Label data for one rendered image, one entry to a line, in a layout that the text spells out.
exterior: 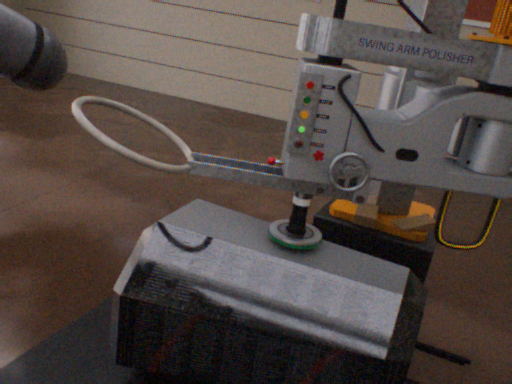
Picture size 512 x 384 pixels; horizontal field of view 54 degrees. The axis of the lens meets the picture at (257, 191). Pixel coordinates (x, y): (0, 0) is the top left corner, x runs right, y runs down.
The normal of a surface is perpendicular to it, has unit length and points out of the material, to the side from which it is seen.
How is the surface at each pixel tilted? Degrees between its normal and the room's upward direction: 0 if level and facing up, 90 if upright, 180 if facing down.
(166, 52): 90
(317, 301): 45
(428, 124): 90
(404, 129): 90
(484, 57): 90
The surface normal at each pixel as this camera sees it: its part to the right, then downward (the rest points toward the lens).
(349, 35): 0.00, 0.35
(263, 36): -0.32, 0.29
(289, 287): -0.13, -0.46
